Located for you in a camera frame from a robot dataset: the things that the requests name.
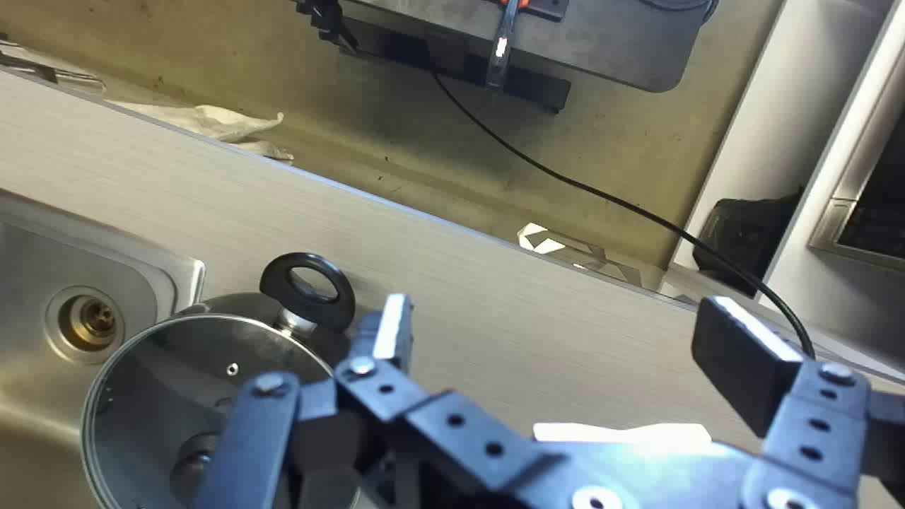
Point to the white crumpled paper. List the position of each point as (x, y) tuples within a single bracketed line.
[(214, 120)]

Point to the glass lid with black knob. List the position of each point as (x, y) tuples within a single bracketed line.
[(160, 397)]

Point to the brass sink drain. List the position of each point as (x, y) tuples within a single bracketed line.
[(87, 323)]

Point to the black floor bin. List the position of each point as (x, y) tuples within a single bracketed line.
[(750, 237)]

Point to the black robot cart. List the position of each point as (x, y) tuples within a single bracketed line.
[(443, 72)]

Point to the stainless steel sink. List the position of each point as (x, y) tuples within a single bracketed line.
[(29, 272)]

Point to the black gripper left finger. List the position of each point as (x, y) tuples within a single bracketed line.
[(443, 426)]

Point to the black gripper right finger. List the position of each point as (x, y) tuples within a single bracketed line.
[(753, 368)]

